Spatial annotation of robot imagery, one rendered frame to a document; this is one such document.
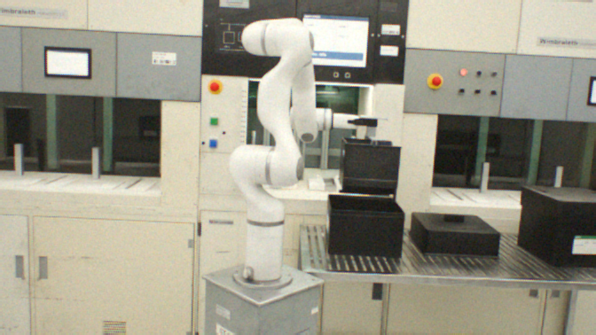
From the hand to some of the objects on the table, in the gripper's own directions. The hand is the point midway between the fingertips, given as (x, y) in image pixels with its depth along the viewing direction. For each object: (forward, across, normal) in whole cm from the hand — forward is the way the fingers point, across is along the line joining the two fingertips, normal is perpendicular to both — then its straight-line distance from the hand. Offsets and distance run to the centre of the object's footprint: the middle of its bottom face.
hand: (372, 121), depth 197 cm
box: (+81, 0, +49) cm, 95 cm away
